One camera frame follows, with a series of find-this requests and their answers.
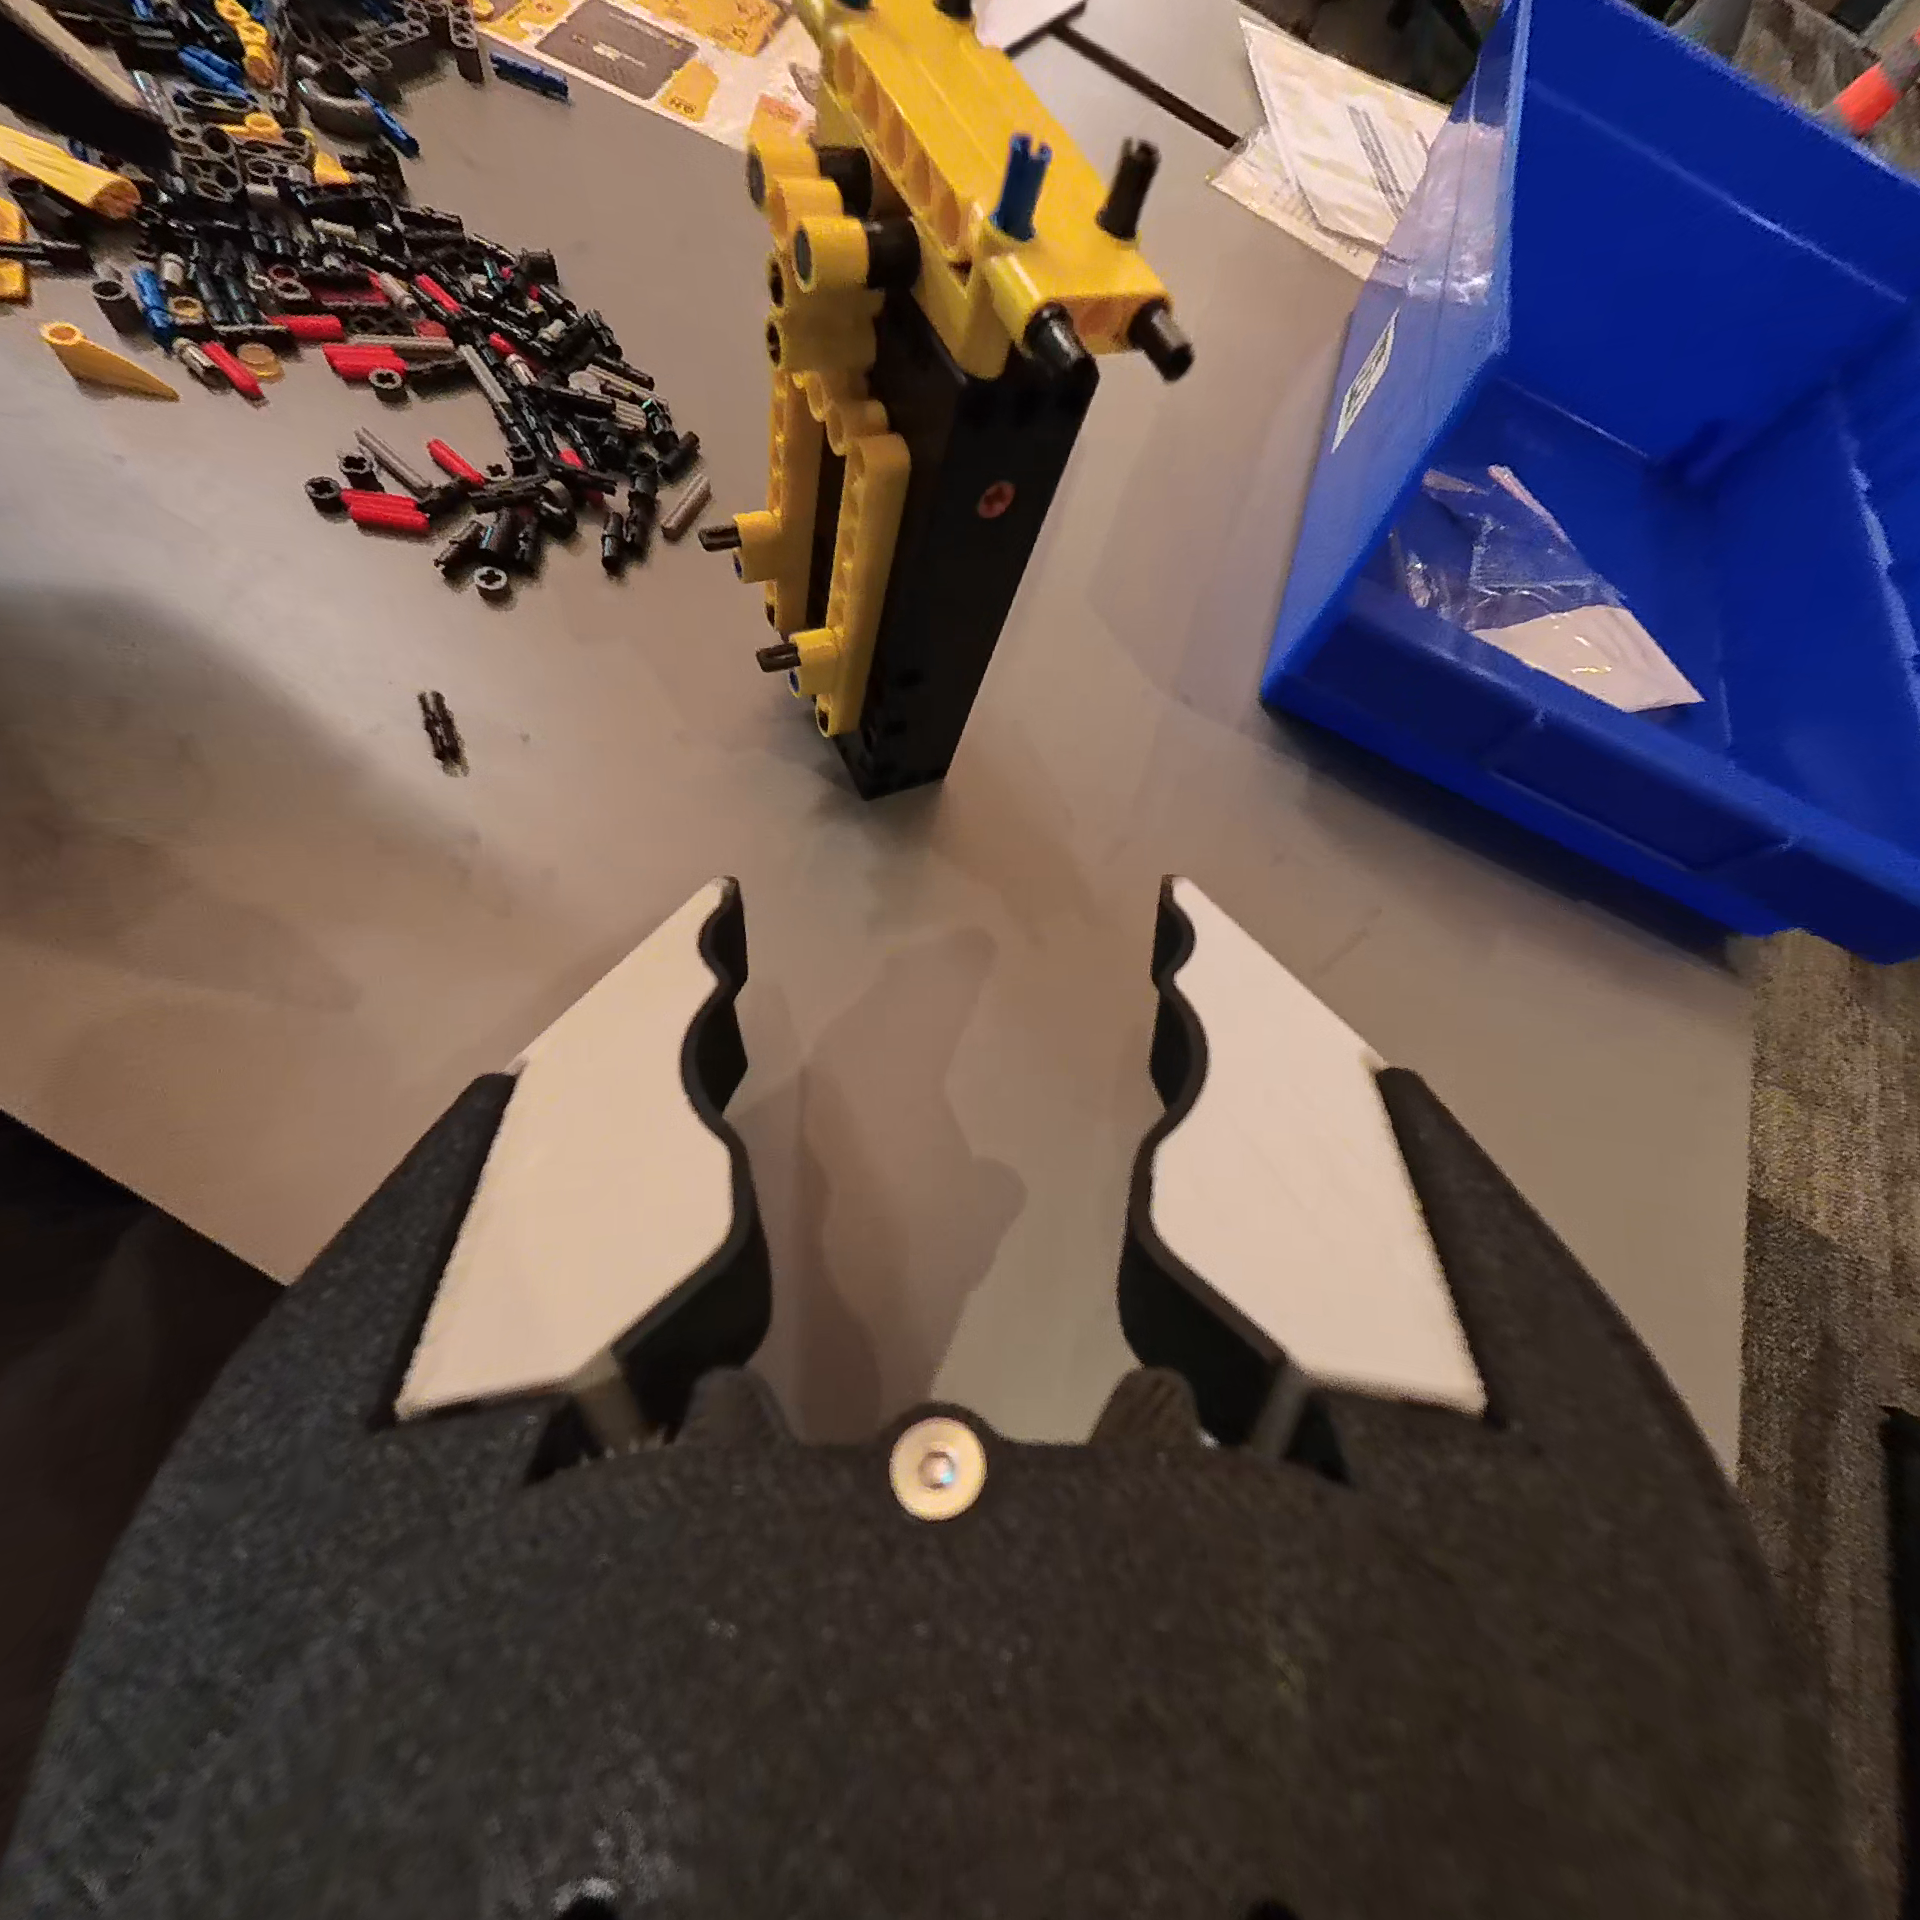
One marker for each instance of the yellow wedge piece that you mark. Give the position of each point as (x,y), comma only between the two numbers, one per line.
(104,361)

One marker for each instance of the blue plastic bin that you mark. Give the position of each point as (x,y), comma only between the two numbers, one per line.
(1651,271)

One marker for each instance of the single black pin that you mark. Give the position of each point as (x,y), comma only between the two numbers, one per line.
(441,731)

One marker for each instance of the thin black rod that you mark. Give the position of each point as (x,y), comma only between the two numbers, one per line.
(1154,90)

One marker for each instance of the yellow instruction booklet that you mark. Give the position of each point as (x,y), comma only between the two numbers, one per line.
(645,45)

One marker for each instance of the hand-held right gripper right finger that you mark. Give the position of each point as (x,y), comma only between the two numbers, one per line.
(1305,1201)

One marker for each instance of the orange red object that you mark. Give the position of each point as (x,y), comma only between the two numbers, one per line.
(1874,92)

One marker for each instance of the clear plastic bag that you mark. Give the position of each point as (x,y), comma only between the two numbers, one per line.
(1590,645)

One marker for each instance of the white paper sheets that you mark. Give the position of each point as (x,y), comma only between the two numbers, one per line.
(1335,135)

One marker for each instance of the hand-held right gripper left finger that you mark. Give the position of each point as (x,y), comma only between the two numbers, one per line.
(601,1201)

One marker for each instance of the pile of small building pieces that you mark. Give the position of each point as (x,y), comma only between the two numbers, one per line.
(525,375)

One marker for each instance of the yellow and black brick assembly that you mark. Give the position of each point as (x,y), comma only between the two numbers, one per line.
(900,104)

